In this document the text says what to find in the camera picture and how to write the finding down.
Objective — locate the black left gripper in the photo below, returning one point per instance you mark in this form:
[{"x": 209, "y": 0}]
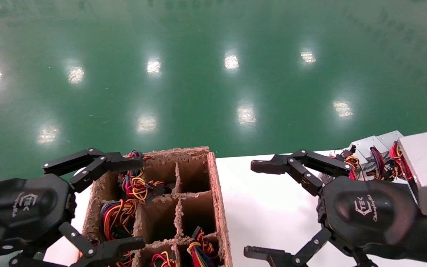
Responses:
[{"x": 20, "y": 211}]

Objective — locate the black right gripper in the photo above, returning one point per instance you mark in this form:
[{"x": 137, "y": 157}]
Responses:
[{"x": 365, "y": 211}]

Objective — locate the brown cardboard divider box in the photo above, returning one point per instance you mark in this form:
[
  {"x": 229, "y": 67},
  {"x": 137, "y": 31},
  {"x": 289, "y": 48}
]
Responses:
[{"x": 198, "y": 207}]

